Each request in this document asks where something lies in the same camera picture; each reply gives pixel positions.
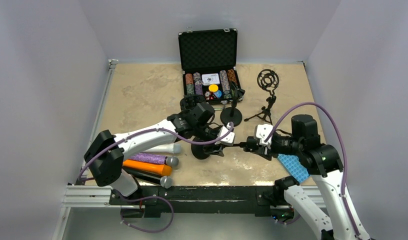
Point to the black shock-mount microphone stand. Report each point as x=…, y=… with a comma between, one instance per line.
x=189, y=102

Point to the black silver-mesh microphone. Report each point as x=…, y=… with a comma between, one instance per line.
x=164, y=181

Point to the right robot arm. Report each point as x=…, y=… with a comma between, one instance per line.
x=324, y=165

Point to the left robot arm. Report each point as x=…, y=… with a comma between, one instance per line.
x=107, y=152

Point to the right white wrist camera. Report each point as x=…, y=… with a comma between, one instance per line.
x=263, y=135

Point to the orange microphone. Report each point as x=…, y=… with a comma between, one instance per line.
x=159, y=169

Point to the purple glitter microphone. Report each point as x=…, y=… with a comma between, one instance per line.
x=171, y=161

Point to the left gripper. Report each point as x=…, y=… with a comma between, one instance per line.
x=209, y=148

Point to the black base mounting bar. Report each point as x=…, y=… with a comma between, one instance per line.
x=152, y=201

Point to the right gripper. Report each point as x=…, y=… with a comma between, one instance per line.
x=263, y=150

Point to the blue building baseplate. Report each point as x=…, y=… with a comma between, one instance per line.
x=293, y=166

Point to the white microphone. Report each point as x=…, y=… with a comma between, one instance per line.
x=171, y=148

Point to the black poker chip case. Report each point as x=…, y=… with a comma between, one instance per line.
x=206, y=52

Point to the black clip microphone stand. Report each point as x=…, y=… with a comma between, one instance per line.
x=232, y=113

